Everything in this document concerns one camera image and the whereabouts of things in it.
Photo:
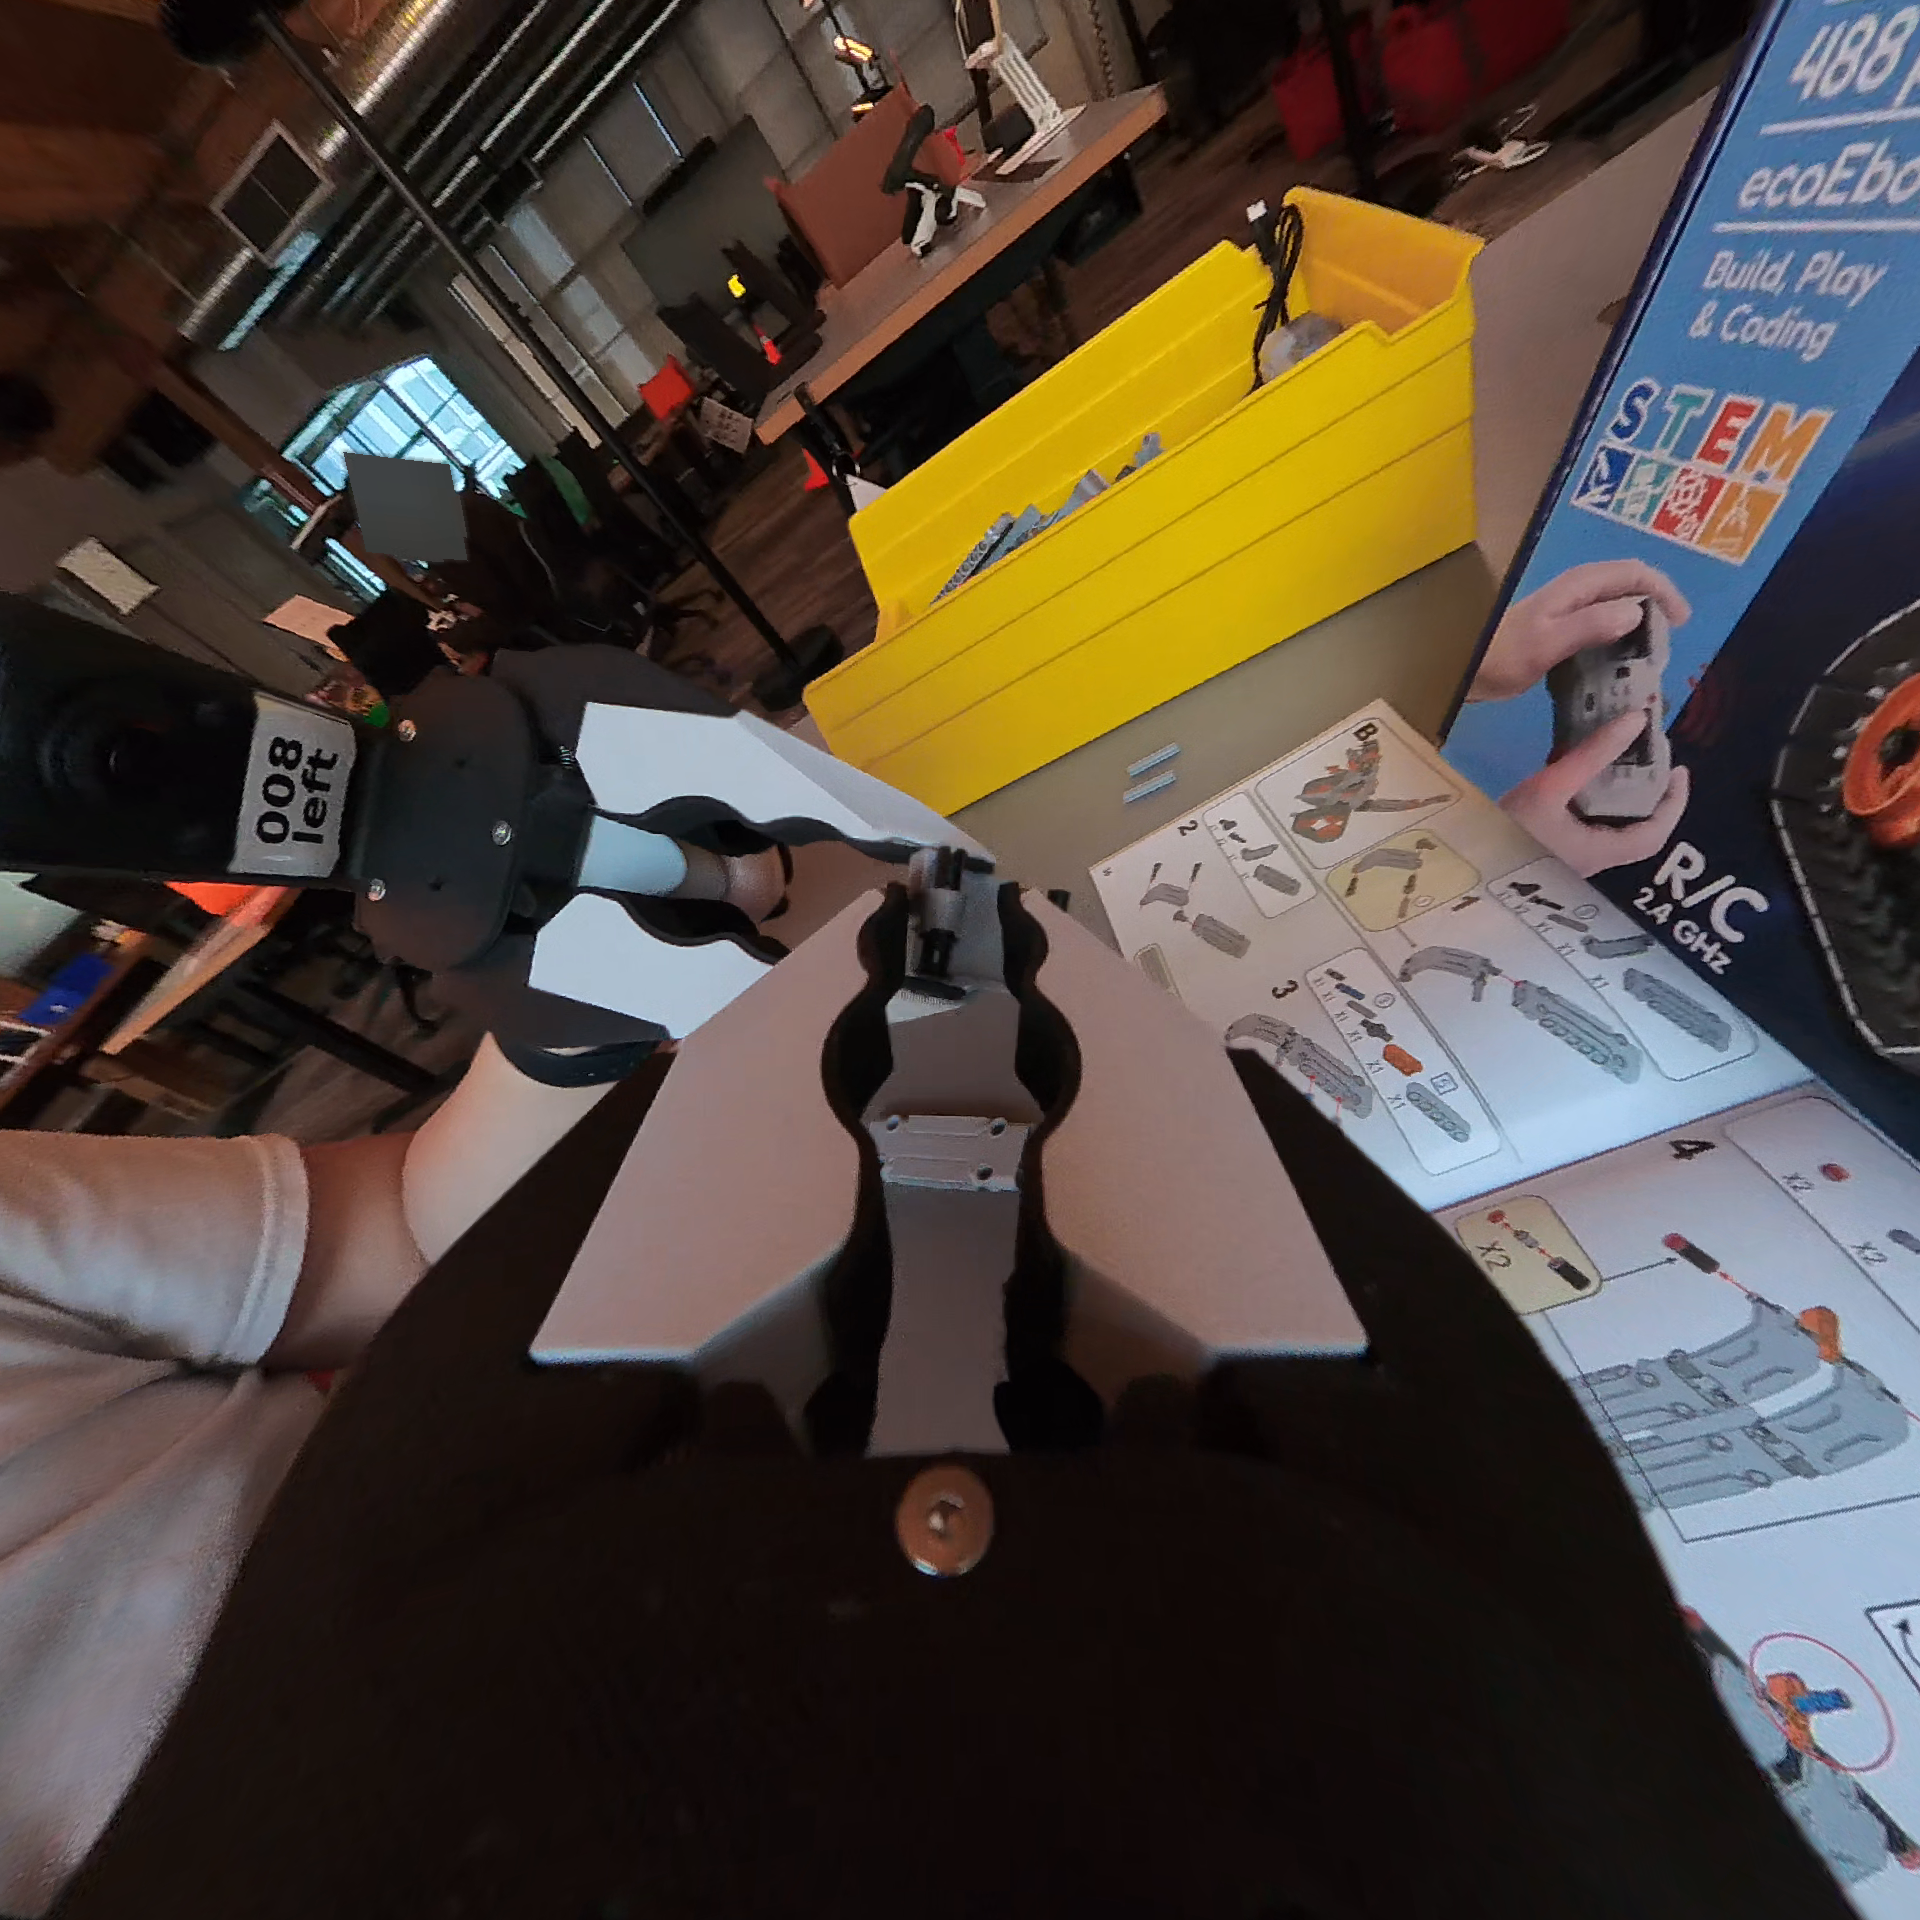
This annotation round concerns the grey motor block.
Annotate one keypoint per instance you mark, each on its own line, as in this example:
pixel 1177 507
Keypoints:
pixel 1298 346

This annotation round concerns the black connector pin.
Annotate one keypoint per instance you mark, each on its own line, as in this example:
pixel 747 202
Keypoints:
pixel 945 916

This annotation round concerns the orange crate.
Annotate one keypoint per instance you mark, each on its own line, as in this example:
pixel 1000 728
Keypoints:
pixel 224 901

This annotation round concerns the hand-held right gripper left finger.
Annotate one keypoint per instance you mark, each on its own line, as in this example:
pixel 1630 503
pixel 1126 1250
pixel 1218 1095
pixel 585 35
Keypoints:
pixel 704 1200

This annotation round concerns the brown panel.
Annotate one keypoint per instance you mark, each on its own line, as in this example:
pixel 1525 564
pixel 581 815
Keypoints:
pixel 855 196

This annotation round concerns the white wall notice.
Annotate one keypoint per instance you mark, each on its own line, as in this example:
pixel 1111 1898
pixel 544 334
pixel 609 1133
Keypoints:
pixel 107 579

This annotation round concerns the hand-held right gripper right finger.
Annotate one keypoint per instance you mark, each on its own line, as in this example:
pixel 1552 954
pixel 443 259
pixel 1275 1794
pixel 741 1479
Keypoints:
pixel 1201 1200

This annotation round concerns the white stand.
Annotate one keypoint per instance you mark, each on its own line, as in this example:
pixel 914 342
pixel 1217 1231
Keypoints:
pixel 1019 77

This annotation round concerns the pile of grey building parts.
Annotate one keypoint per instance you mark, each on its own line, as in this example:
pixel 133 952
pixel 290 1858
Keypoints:
pixel 1035 525

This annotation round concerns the grey rectangular building block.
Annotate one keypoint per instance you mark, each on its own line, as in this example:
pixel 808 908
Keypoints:
pixel 945 1277

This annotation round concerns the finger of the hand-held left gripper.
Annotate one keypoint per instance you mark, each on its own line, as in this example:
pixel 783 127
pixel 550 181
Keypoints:
pixel 629 974
pixel 704 764

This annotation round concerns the white instruction booklet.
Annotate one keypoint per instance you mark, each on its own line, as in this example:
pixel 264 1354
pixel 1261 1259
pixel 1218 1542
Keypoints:
pixel 1501 1050

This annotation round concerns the office desk with wooden edge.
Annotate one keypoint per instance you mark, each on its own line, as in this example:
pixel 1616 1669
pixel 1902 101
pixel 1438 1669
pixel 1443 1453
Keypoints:
pixel 960 284
pixel 182 974

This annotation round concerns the deep yellow parts bin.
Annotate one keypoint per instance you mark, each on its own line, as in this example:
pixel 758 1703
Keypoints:
pixel 1141 629

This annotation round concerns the blue robot kit box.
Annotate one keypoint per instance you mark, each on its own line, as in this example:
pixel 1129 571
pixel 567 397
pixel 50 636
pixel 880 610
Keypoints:
pixel 1723 599

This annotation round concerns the light blue axle pin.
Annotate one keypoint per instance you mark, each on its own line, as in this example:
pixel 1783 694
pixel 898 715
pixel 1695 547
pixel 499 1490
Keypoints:
pixel 1154 790
pixel 1154 763

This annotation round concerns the black and white device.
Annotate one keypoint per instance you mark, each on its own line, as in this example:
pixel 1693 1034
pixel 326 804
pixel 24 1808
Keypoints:
pixel 930 189

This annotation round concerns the black pole stand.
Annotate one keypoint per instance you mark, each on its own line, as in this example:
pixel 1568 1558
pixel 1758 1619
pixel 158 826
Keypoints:
pixel 523 346

